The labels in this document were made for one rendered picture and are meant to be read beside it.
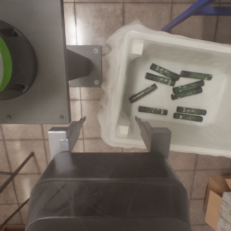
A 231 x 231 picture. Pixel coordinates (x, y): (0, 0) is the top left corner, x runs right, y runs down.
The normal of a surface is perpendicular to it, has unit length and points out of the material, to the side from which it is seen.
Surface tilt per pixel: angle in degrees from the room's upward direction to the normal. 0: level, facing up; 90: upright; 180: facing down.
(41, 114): 0
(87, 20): 0
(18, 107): 0
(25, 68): 70
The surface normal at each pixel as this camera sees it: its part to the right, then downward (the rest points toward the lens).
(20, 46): 0.86, -0.22
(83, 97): 0.03, 0.28
